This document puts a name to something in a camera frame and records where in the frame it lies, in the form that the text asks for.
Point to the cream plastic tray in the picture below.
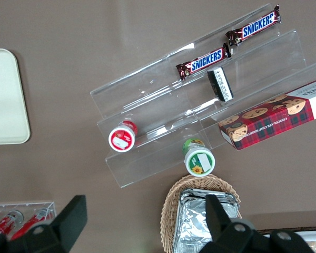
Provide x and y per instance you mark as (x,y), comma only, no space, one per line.
(5,100)

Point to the red tartan cookie box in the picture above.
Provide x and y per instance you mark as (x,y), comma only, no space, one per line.
(274,116)

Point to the red lidded cup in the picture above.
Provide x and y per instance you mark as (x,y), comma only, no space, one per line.
(122,138)

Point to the aluminium foil container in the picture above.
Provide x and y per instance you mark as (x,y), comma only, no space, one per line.
(192,221)

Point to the Snickers chocolate bar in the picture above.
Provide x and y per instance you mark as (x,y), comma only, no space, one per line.
(255,26)
(204,62)

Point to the green lidded cup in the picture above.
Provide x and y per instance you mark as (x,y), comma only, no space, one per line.
(198,159)

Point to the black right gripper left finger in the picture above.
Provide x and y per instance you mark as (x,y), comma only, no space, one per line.
(50,234)

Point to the light tan wicker basket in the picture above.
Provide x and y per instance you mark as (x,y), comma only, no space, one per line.
(171,208)

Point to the black and white snack pack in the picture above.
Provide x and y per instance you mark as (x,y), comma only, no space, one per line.
(219,83)

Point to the clear acrylic bottle box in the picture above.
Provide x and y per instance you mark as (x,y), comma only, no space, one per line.
(21,206)

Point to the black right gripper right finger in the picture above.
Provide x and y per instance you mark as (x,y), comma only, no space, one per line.
(234,237)

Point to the clear acrylic tiered stand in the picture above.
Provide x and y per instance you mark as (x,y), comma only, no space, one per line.
(158,105)

